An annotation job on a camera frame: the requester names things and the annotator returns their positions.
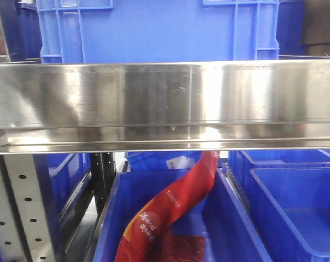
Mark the empty blue bin right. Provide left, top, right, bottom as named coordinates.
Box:
left=250, top=168, right=330, bottom=261

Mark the red printed snack bag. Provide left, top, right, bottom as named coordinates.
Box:
left=115, top=151, right=220, bottom=261

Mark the blue crate on upper shelf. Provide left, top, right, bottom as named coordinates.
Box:
left=36, top=1, right=279, bottom=63

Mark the stainless steel shelf rail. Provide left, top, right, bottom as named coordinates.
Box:
left=0, top=59, right=330, bottom=154

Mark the blue bin with red bag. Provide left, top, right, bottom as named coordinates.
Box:
left=91, top=168, right=272, bottom=262

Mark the perforated steel shelf post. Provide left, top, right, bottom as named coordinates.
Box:
left=0, top=156, right=59, bottom=261

